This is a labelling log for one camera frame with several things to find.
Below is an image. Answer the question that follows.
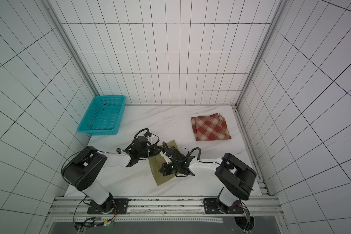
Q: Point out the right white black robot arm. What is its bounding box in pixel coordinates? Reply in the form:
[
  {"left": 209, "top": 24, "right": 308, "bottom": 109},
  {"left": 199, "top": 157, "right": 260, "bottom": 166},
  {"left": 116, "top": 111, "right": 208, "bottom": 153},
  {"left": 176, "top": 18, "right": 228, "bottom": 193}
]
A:
[{"left": 160, "top": 142, "right": 257, "bottom": 214}]

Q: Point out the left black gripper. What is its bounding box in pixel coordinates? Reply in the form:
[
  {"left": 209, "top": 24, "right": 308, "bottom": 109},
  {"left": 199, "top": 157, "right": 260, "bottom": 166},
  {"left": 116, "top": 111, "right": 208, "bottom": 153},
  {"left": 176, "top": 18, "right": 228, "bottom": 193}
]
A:
[{"left": 139, "top": 144, "right": 163, "bottom": 158}]

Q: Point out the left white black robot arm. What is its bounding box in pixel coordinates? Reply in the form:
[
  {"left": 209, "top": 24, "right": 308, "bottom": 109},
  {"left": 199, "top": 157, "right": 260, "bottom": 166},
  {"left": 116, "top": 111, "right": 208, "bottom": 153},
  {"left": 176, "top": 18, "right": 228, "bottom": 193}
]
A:
[{"left": 61, "top": 134, "right": 161, "bottom": 214}]

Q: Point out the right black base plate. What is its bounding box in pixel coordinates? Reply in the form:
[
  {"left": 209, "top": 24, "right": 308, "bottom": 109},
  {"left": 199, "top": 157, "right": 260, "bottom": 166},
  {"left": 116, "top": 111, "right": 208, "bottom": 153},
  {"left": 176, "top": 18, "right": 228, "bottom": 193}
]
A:
[{"left": 203, "top": 198, "right": 244, "bottom": 214}]

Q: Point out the olive green skirt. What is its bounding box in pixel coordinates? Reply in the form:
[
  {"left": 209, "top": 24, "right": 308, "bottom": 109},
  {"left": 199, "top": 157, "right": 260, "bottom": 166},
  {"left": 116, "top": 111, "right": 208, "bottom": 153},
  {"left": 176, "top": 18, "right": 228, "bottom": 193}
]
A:
[{"left": 148, "top": 149, "right": 175, "bottom": 186}]

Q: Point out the left electronics wiring board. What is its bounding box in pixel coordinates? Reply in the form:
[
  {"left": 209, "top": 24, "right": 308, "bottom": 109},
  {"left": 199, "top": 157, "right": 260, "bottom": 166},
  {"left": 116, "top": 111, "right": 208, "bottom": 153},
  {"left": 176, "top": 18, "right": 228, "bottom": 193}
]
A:
[{"left": 73, "top": 205, "right": 118, "bottom": 234}]

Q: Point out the aluminium mounting rail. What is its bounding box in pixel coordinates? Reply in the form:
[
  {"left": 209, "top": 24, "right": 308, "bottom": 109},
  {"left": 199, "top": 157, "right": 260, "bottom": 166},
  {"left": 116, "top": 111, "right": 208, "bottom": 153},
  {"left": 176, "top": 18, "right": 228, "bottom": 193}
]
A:
[{"left": 48, "top": 196, "right": 284, "bottom": 218}]

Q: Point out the red plaid skirt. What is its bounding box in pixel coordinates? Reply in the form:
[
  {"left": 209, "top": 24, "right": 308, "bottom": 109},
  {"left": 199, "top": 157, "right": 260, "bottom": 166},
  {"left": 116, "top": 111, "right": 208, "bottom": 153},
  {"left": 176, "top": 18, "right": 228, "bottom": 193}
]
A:
[{"left": 191, "top": 113, "right": 232, "bottom": 141}]

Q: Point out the right electronics wiring board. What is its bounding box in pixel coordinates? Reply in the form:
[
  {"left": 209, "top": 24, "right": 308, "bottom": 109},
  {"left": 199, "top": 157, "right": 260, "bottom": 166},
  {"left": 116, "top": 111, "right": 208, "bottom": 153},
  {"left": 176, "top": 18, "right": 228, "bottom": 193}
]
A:
[{"left": 234, "top": 204, "right": 255, "bottom": 233}]

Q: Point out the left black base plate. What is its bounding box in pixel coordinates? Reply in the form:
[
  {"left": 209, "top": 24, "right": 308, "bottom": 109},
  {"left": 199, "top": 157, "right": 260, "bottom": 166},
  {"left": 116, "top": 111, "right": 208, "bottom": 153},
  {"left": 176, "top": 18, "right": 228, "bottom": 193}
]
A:
[{"left": 87, "top": 199, "right": 129, "bottom": 215}]

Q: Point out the electronics wiring board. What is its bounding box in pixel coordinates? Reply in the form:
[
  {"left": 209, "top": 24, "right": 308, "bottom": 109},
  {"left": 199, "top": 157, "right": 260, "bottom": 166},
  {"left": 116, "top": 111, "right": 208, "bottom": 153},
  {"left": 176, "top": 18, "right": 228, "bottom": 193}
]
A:
[
  {"left": 73, "top": 205, "right": 118, "bottom": 234},
  {"left": 234, "top": 204, "right": 255, "bottom": 233}
]

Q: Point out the teal plastic basket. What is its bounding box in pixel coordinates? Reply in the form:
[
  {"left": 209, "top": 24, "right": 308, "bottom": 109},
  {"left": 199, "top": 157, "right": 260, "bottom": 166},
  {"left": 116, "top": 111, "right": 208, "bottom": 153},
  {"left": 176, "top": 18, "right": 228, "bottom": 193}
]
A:
[{"left": 78, "top": 96, "right": 126, "bottom": 136}]

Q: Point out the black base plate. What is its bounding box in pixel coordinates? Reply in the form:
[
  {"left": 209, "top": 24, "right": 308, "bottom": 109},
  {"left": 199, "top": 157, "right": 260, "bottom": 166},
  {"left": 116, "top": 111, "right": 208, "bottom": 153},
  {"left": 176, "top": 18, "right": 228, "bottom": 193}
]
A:
[
  {"left": 87, "top": 199, "right": 129, "bottom": 215},
  {"left": 203, "top": 198, "right": 244, "bottom": 214}
]

